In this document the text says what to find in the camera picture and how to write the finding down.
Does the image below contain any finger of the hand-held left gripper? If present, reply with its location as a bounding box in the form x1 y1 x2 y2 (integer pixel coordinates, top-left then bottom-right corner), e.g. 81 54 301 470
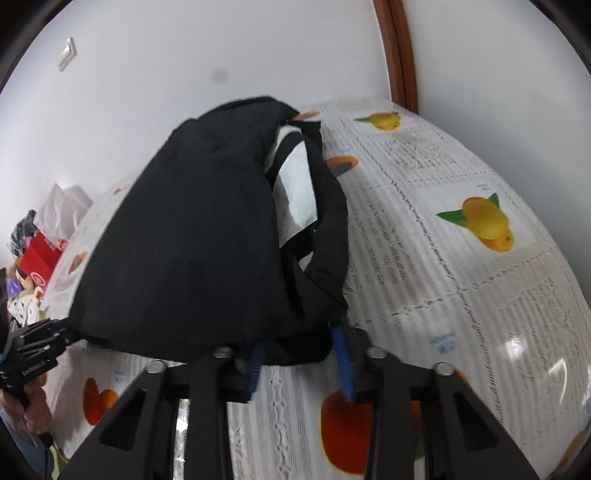
45 319 82 354

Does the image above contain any black white blue jacket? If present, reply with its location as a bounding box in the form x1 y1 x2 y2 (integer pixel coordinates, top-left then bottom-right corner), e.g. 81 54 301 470
68 95 350 368

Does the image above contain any white spotted cloth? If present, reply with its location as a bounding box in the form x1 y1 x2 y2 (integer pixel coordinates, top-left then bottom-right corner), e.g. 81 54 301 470
8 294 48 325

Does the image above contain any person's left forearm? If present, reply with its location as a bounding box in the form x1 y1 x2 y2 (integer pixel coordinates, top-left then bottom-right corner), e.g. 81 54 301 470
0 415 55 480

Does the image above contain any fruit print tablecloth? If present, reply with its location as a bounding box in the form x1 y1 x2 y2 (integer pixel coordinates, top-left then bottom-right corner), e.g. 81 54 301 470
41 97 589 480

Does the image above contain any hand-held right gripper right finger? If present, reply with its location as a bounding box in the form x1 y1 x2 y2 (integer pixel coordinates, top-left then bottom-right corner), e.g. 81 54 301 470
329 322 542 480

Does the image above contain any white plastic bag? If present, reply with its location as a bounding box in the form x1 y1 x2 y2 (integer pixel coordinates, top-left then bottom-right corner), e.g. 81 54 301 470
32 183 94 241

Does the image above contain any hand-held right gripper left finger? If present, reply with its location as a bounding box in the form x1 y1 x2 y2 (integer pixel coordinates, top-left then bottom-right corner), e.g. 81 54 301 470
60 340 270 480

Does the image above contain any white light switch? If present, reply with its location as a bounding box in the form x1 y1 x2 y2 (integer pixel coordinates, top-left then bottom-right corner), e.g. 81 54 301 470
57 37 78 71

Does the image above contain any brown wooden door frame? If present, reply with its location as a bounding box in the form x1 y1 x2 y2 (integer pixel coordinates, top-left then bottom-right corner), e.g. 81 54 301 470
372 0 419 114

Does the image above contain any red paper bag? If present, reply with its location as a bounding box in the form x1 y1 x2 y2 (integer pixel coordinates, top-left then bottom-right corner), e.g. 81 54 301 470
17 230 71 289

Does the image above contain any person's left hand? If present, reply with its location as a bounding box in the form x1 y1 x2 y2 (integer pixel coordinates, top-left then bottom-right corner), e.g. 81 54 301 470
0 373 53 445

